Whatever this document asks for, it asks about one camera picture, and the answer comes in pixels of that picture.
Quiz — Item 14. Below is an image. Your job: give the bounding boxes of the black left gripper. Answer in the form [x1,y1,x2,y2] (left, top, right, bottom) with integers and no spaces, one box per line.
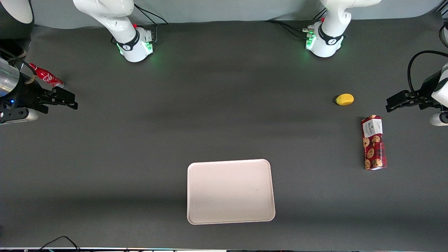
[386,71,443,113]

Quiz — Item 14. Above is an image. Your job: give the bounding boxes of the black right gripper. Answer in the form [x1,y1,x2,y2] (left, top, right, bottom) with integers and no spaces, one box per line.
[0,75,78,115]

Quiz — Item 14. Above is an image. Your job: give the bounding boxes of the red coke bottle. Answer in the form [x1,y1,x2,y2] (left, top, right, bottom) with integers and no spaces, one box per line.
[29,63,65,88]

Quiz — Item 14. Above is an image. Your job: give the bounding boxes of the beige plastic tray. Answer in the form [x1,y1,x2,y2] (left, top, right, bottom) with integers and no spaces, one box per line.
[187,159,276,225]

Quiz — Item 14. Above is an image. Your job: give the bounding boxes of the red tartan cookie box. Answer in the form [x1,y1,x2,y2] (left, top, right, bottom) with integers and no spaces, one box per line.
[361,115,387,170]

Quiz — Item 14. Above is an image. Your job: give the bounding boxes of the yellow lemon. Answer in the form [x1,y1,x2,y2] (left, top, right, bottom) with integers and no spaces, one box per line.
[335,93,355,106]

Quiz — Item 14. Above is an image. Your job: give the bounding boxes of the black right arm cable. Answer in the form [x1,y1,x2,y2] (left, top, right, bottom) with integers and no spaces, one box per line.
[0,47,37,85]

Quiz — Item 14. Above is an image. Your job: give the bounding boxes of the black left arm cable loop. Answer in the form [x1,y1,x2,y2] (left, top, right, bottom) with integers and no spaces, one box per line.
[407,50,448,96]

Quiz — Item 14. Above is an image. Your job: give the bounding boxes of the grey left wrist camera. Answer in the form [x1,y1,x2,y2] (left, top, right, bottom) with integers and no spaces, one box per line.
[429,111,448,127]

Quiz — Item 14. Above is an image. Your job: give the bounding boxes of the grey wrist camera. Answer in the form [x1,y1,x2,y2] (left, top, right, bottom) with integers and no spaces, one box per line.
[429,111,448,127]
[0,108,39,124]

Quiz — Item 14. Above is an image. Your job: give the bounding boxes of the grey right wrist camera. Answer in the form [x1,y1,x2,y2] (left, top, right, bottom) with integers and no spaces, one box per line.
[0,108,39,124]

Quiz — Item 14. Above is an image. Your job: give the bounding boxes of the black right base cables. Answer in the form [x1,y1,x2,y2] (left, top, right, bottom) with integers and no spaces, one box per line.
[134,4,169,44]

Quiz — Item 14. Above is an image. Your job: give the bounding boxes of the black base cables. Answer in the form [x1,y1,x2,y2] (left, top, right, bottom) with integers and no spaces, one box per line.
[265,8,327,40]
[134,4,169,44]

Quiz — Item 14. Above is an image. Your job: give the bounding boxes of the black cable at table edge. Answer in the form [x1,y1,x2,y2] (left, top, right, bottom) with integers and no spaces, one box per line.
[35,236,81,252]

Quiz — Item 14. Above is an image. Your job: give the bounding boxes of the black left base cables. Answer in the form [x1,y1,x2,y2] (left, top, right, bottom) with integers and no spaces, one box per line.
[265,8,327,40]

